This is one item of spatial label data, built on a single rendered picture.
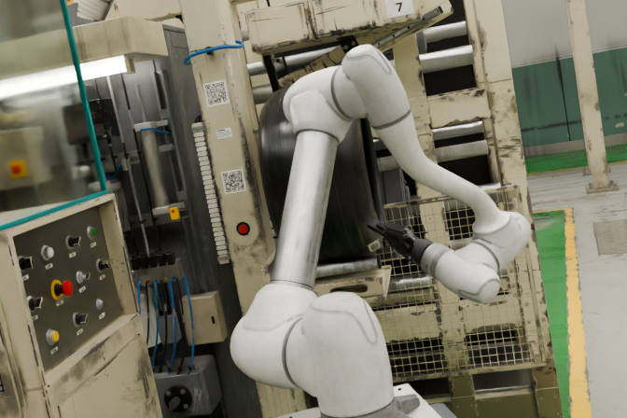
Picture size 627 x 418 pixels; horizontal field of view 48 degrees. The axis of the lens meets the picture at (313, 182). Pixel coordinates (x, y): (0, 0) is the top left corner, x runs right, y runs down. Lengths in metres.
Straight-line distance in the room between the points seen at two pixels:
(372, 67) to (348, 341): 0.61
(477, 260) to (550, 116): 9.58
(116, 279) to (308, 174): 0.81
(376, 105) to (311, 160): 0.20
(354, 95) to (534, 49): 9.84
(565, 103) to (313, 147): 9.81
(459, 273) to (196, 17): 1.16
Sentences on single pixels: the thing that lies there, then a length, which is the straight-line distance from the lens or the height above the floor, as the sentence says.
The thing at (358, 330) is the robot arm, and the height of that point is 0.98.
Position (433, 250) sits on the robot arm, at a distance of 1.88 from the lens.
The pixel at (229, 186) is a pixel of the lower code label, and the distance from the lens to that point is 2.30.
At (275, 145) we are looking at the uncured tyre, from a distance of 2.05.
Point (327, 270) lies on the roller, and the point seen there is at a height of 0.90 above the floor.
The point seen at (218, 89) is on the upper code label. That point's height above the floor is 1.52.
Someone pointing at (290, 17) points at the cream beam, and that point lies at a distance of 2.50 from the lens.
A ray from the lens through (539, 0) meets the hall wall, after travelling 11.42.
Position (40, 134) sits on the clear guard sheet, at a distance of 1.92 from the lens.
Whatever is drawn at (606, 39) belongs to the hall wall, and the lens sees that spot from 11.41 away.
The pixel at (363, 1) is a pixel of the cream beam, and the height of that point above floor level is 1.73.
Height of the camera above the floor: 1.42
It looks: 6 degrees down
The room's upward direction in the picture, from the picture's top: 10 degrees counter-clockwise
